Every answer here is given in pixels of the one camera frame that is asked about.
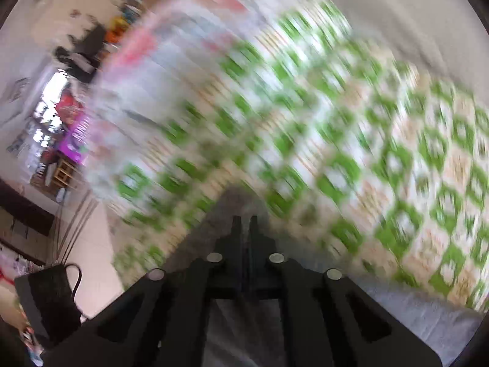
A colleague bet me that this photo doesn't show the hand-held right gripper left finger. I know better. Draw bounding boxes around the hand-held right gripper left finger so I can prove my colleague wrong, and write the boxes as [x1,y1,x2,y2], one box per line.
[42,216,242,367]

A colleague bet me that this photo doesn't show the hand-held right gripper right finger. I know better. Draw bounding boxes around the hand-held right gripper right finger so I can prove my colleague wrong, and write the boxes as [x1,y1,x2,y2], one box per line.
[248,216,444,367]

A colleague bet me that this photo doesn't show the grey pants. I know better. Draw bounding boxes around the grey pants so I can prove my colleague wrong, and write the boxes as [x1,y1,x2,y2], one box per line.
[162,185,484,367]

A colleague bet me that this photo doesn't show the green patterned bedsheet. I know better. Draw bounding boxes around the green patterned bedsheet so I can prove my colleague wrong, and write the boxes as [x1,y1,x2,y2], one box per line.
[84,0,489,310]

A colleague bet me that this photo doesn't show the wooden stool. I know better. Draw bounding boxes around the wooden stool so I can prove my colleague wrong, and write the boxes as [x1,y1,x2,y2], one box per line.
[53,158,79,191]

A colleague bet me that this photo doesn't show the floral quilt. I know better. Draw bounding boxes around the floral quilt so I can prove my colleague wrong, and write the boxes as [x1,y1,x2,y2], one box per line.
[86,0,329,199]

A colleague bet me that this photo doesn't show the purple printed bag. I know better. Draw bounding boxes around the purple printed bag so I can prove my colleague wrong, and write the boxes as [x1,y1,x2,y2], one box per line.
[60,115,93,166]

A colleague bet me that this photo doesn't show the black face mask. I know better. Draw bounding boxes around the black face mask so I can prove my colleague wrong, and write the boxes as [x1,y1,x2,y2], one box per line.
[14,263,83,349]

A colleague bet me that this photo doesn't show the black office chair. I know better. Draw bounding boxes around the black office chair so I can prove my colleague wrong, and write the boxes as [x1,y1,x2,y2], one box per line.
[54,46,96,83]

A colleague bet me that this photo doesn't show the orange toy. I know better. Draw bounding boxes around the orange toy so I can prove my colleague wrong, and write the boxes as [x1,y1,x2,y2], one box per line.
[105,17,128,43]

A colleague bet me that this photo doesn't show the black monitor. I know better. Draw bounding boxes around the black monitor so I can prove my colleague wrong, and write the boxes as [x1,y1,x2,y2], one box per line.
[71,23,107,56]

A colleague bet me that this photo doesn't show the white striped duvet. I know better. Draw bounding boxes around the white striped duvet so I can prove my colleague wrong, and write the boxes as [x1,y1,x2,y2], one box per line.
[332,0,482,96]

